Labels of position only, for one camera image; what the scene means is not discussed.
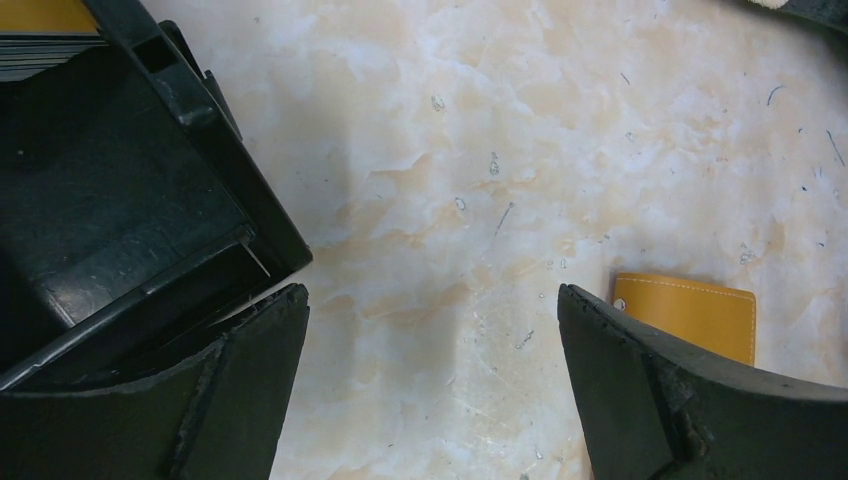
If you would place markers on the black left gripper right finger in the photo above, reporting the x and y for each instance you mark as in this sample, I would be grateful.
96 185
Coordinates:
653 406

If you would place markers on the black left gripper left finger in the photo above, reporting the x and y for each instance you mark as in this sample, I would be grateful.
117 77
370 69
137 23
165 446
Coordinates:
210 405

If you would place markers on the black plastic box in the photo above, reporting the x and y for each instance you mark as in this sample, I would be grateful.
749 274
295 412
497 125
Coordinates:
132 213

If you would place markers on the gold card in box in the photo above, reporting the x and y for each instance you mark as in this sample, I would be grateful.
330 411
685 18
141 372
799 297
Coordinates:
51 16

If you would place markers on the black floral blanket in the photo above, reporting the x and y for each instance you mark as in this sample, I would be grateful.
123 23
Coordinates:
830 13

